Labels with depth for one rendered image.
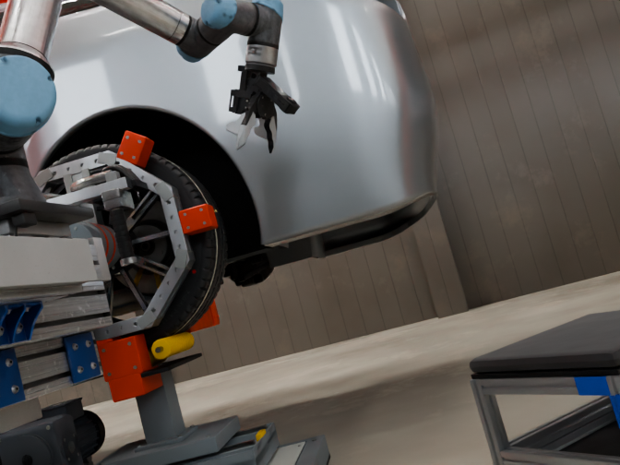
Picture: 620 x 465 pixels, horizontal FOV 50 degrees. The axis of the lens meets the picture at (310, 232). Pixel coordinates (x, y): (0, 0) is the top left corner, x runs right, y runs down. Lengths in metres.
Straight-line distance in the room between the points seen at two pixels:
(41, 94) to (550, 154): 6.14
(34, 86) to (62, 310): 0.38
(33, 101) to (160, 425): 1.28
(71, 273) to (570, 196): 6.19
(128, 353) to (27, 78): 1.05
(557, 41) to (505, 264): 2.26
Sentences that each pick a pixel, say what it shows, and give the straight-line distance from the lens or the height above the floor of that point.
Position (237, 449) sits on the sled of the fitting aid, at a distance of 2.06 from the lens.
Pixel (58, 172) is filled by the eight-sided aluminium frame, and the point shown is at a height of 1.10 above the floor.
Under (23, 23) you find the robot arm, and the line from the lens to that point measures 1.26.
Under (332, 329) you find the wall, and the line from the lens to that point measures 7.00.
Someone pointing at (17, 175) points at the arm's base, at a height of 0.88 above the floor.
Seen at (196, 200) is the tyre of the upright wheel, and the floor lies 0.92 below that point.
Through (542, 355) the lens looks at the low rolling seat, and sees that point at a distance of 1.27.
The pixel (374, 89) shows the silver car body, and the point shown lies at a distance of 2.18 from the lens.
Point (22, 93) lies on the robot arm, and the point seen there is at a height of 0.97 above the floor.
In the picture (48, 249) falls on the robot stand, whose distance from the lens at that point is 1.03.
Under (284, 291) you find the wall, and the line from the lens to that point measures 7.08.
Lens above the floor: 0.55
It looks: 5 degrees up
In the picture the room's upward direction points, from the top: 15 degrees counter-clockwise
